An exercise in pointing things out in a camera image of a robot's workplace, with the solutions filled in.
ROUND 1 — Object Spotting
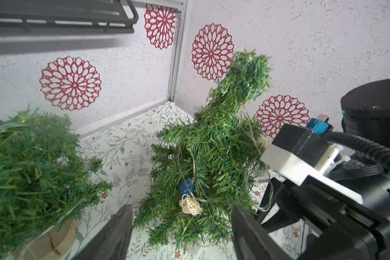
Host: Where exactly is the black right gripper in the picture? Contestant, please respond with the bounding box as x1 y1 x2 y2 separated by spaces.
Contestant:
255 123 390 260

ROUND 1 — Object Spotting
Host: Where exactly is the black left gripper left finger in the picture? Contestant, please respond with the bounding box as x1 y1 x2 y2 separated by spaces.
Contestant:
73 204 133 260

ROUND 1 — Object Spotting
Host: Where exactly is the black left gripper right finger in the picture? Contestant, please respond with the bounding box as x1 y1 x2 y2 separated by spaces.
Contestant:
231 205 291 260

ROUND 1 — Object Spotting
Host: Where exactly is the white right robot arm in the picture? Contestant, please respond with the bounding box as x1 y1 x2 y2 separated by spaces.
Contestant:
256 79 390 260

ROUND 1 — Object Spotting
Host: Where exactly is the right small green christmas tree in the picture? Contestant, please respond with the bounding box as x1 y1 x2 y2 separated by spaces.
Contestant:
134 51 271 249

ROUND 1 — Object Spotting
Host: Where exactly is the small green christmas tree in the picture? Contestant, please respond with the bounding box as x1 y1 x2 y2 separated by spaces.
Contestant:
134 51 271 249
0 109 112 260

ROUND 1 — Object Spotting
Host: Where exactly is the left small green christmas tree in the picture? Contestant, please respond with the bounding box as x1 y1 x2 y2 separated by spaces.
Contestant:
0 109 112 260

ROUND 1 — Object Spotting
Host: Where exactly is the blue wicker light ball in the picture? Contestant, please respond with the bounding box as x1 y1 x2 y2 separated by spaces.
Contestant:
179 177 195 196

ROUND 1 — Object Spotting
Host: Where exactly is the beige wicker light ball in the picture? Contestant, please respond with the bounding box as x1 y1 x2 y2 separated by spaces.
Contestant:
257 136 270 150

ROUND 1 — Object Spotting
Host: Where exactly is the grey wall shelf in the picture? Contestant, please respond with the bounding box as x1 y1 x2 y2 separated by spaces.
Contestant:
0 1 139 34

